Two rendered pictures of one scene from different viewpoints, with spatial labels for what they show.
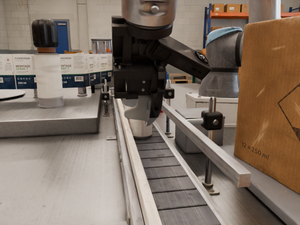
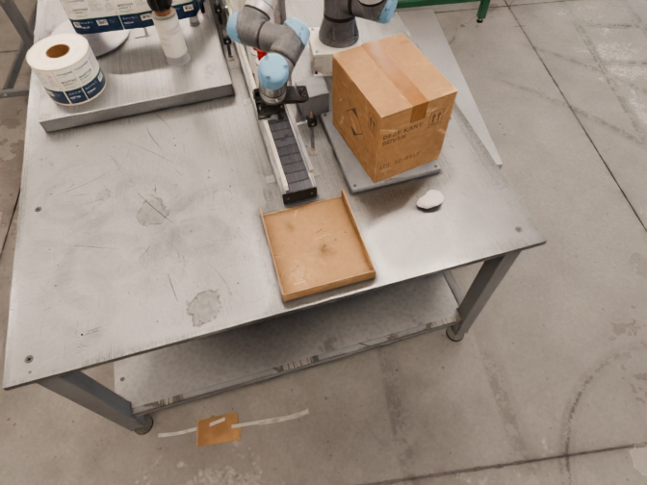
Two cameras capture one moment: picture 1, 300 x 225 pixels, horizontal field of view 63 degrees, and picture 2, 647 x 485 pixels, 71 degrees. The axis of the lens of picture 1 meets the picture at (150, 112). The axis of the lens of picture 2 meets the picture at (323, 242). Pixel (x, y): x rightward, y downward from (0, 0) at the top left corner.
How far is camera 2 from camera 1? 1.12 m
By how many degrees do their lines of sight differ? 44
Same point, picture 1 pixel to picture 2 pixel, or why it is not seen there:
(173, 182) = (293, 157)
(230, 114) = not seen: hidden behind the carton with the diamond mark
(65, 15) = not seen: outside the picture
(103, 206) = (261, 167)
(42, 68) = (166, 32)
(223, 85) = (339, 36)
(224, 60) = (339, 12)
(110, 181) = (259, 149)
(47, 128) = (194, 97)
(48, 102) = (177, 61)
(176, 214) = (293, 175)
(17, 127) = (170, 100)
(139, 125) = not seen: hidden behind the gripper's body
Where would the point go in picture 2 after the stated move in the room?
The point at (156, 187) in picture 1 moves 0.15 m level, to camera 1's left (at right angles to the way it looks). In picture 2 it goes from (285, 161) to (237, 165)
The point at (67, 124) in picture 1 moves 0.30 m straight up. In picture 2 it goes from (208, 92) to (186, 12)
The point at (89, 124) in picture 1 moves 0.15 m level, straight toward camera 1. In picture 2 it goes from (226, 89) to (236, 116)
